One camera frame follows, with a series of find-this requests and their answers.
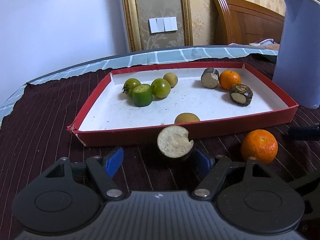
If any cut green lime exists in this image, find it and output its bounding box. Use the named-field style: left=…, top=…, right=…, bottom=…
left=132, top=84, right=153, bottom=107

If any green tomato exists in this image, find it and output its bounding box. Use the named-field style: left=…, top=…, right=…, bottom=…
left=151, top=78, right=171, bottom=99
left=122, top=78, right=141, bottom=97

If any orange mandarin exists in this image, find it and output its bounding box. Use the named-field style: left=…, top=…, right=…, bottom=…
left=241, top=129, right=278, bottom=164
left=219, top=70, right=241, bottom=90

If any sugarcane piece white end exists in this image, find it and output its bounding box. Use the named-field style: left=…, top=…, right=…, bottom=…
left=157, top=125, right=194, bottom=158

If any brown longan fruit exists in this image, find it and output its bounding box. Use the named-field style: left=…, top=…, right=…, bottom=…
left=163, top=73, right=178, bottom=88
left=174, top=113, right=200, bottom=124

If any blue electric kettle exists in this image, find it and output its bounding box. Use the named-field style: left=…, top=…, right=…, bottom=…
left=272, top=0, right=320, bottom=109

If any white wall switch panel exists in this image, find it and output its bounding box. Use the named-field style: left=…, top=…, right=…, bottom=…
left=148, top=17, right=178, bottom=34

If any clothes pile on bed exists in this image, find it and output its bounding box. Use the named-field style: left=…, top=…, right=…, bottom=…
left=227, top=38, right=280, bottom=51

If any wooden bed headboard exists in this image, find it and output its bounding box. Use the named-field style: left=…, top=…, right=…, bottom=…
left=212, top=0, right=284, bottom=45

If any teal checked tablecloth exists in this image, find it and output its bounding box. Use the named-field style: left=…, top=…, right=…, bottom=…
left=0, top=47, right=279, bottom=128

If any gold picture frame panel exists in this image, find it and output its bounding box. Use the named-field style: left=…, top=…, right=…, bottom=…
left=120, top=0, right=193, bottom=52

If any knobby sugarcane piece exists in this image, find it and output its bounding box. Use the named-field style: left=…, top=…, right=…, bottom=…
left=229, top=83, right=253, bottom=106

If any black sugarcane piece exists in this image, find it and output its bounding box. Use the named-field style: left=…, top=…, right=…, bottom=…
left=201, top=68, right=219, bottom=89

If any red shallow cardboard box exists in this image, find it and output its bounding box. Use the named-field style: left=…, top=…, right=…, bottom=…
left=68, top=62, right=298, bottom=146

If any dark maroon striped cloth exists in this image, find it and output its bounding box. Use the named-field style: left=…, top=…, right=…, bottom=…
left=1, top=68, right=319, bottom=239

